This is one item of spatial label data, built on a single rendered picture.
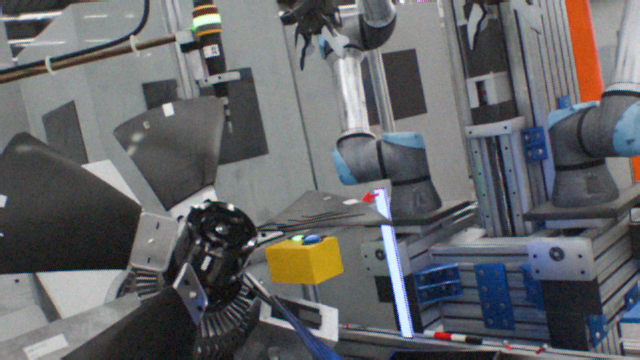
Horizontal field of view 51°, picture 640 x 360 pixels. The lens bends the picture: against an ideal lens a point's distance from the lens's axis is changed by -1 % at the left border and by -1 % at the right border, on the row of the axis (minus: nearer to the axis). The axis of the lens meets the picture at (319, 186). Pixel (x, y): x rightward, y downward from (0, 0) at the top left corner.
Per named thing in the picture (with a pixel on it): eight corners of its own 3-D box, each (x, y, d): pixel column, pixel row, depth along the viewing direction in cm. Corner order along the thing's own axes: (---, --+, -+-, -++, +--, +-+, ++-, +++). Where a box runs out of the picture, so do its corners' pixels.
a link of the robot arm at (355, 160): (384, 172, 187) (360, 4, 205) (332, 181, 190) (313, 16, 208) (391, 184, 198) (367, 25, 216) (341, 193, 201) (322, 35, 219)
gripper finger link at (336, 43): (362, 48, 163) (340, 23, 166) (346, 50, 159) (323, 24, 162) (356, 58, 165) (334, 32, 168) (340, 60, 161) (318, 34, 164)
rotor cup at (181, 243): (139, 271, 110) (159, 220, 102) (193, 229, 121) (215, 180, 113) (206, 328, 108) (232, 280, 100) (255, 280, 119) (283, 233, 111)
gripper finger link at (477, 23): (485, 48, 140) (502, 6, 136) (470, 51, 136) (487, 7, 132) (473, 42, 142) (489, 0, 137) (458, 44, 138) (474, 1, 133)
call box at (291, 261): (272, 288, 168) (263, 247, 167) (301, 275, 175) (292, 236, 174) (317, 291, 156) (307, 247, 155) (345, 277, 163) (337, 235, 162)
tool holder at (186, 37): (182, 89, 112) (169, 31, 111) (197, 89, 119) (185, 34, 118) (233, 78, 110) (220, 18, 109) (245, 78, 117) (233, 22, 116)
